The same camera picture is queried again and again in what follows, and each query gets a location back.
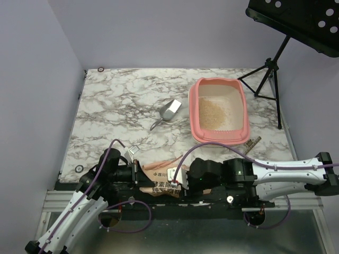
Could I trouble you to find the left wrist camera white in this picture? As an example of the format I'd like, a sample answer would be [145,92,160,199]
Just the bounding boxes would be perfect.
[124,146,139,163]

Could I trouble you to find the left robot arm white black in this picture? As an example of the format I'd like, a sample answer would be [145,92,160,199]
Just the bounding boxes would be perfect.
[25,148,155,253]

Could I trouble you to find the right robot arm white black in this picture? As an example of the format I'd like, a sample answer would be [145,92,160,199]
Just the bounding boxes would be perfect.
[186,152,338,208]

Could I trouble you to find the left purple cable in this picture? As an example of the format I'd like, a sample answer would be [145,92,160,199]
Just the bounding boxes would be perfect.
[37,139,152,254]

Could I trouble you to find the litter granules pile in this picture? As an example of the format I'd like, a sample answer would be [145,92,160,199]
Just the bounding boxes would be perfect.
[199,97,227,131]

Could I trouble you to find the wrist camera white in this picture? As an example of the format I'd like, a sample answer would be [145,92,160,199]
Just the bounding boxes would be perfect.
[124,146,139,163]
[167,168,189,190]

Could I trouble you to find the purple cable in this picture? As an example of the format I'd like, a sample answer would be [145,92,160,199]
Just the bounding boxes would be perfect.
[37,139,152,254]
[172,142,339,230]

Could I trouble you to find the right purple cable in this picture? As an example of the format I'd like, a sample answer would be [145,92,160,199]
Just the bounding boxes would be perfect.
[172,142,339,230]

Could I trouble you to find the black table front rail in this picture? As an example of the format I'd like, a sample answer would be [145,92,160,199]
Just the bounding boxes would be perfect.
[54,181,276,220]

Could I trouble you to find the orange cat litter bag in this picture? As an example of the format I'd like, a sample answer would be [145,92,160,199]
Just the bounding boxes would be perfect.
[139,158,212,201]

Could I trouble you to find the pink litter box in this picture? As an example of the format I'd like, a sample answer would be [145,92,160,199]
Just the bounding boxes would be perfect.
[188,78,250,145]

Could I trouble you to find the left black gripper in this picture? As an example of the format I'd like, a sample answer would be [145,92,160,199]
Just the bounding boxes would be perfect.
[109,159,155,189]

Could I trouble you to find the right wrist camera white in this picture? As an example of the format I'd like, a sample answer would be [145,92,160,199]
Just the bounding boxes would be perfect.
[167,168,189,190]

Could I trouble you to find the silver metal scoop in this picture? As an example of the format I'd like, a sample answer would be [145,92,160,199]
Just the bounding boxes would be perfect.
[150,99,182,131]

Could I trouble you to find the black music stand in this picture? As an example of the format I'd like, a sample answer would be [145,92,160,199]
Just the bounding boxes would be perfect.
[238,0,338,129]

